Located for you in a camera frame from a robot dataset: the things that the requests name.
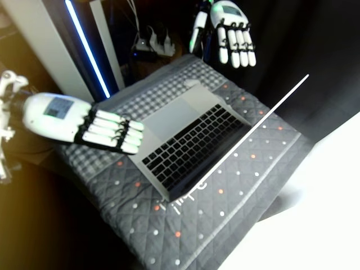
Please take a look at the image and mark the wide white frame panel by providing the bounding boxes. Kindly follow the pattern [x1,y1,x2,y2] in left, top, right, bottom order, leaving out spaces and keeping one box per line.
[1,0,95,104]

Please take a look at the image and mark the white power strip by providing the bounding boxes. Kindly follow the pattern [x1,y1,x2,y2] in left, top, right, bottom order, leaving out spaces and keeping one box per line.
[146,25,177,57]

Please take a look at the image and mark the bright light strip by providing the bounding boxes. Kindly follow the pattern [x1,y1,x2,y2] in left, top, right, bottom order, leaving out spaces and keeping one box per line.
[64,0,111,99]

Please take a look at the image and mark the silver laptop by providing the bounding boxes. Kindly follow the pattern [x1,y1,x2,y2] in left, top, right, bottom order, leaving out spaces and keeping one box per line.
[127,73,310,203]

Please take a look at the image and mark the small white power adapter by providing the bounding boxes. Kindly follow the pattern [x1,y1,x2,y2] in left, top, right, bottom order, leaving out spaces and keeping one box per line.
[131,33,154,53]

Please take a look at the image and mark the narrow white frame post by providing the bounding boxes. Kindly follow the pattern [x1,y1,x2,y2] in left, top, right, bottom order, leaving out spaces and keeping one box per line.
[89,0,126,90]

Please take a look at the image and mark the grey quilt with bear print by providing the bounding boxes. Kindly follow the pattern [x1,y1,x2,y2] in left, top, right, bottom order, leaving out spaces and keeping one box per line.
[57,53,310,270]

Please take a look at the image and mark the thin white cable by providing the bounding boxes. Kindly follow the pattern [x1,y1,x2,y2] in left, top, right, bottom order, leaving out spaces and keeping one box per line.
[125,0,143,36]

